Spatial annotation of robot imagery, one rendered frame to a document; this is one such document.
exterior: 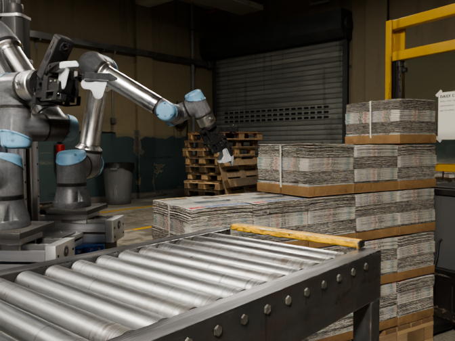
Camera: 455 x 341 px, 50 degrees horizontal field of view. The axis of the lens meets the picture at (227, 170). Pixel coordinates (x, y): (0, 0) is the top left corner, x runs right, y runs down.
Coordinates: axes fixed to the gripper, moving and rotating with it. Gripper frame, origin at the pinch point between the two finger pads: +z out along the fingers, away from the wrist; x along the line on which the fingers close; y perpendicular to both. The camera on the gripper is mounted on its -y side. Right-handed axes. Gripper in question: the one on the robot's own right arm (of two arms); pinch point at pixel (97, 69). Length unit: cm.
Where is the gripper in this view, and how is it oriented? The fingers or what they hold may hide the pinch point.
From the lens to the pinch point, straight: 114.6
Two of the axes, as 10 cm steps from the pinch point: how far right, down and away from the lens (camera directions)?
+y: -0.7, 10.0, -0.6
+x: -5.3, -0.9, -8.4
